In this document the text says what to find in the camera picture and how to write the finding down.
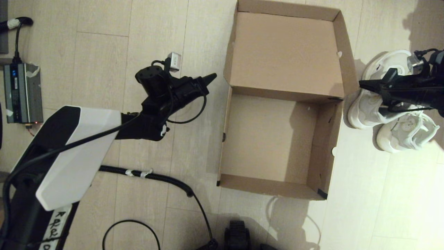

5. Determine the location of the white lace-up sneaker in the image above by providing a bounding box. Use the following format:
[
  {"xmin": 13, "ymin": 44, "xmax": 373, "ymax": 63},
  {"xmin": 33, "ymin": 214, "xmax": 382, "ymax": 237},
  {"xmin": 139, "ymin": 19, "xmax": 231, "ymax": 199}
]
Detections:
[
  {"xmin": 376, "ymin": 112, "xmax": 440, "ymax": 153},
  {"xmin": 347, "ymin": 50, "xmax": 430, "ymax": 130}
]

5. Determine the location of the brown cardboard shoe box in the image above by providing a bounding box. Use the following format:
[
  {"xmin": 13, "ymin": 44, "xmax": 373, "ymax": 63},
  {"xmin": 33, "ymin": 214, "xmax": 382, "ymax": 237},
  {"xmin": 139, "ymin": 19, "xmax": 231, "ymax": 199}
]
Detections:
[{"xmin": 217, "ymin": 0, "xmax": 360, "ymax": 201}]

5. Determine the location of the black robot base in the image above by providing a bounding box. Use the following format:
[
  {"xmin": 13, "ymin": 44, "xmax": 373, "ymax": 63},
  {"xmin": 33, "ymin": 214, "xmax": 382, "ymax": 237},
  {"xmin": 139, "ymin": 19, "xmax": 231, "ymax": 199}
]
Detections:
[{"xmin": 224, "ymin": 219, "xmax": 252, "ymax": 250}]

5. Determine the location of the grey power supply unit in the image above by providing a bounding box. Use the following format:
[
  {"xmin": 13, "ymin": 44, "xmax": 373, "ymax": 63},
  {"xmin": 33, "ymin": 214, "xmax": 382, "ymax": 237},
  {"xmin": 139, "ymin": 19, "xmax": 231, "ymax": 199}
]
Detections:
[{"xmin": 3, "ymin": 62, "xmax": 44, "ymax": 124}]

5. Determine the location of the dark grey panel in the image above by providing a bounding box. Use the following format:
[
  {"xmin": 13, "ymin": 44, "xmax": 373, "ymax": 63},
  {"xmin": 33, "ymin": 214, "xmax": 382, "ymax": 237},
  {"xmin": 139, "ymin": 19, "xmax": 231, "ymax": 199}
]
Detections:
[{"xmin": 0, "ymin": 0, "xmax": 8, "ymax": 54}]

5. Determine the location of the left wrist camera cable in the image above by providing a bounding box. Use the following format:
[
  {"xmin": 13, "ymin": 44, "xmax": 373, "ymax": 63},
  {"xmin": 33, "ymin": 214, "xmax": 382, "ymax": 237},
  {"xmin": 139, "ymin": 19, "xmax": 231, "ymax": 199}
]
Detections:
[{"xmin": 166, "ymin": 94, "xmax": 208, "ymax": 125}]

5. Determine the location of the black corrugated cable conduit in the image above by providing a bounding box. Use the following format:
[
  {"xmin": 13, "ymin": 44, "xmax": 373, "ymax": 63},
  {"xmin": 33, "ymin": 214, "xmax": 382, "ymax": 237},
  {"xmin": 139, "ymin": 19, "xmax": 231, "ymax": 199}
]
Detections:
[{"xmin": 99, "ymin": 165, "xmax": 219, "ymax": 250}]

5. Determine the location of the thin black floor cable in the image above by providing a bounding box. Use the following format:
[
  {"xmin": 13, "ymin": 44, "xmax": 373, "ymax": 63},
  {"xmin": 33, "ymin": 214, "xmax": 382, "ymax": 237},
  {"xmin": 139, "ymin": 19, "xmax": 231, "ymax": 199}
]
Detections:
[{"xmin": 102, "ymin": 220, "xmax": 162, "ymax": 250}]

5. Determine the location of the black taped power cord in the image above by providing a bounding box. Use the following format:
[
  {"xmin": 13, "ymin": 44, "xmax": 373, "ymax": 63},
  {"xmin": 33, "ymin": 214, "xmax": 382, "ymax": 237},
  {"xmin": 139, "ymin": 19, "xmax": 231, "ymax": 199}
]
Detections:
[{"xmin": 0, "ymin": 16, "xmax": 34, "ymax": 65}]

